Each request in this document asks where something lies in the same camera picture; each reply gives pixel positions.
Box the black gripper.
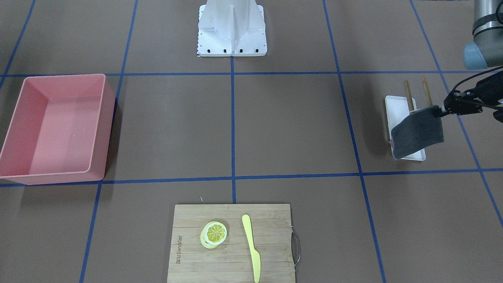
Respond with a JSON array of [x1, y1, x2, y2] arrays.
[[431, 72, 503, 118]]

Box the dark grey cloth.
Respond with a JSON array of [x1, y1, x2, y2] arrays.
[[391, 105, 445, 160]]

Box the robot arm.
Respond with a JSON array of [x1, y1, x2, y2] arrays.
[[433, 0, 503, 122]]

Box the wooden towel rack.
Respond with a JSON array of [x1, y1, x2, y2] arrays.
[[404, 75, 433, 114]]

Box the white rectangular tray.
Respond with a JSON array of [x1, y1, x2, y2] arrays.
[[384, 95, 426, 162]]

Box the bamboo cutting board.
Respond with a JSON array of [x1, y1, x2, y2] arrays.
[[167, 204, 296, 283]]

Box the yellow plastic knife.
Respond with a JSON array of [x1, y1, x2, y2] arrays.
[[241, 214, 262, 283]]

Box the yellow lemon slices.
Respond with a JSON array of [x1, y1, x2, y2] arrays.
[[200, 221, 228, 249]]

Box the pink plastic bin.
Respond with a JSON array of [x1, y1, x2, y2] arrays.
[[0, 74, 116, 185]]

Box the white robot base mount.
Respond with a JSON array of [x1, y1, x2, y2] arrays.
[[196, 0, 268, 57]]

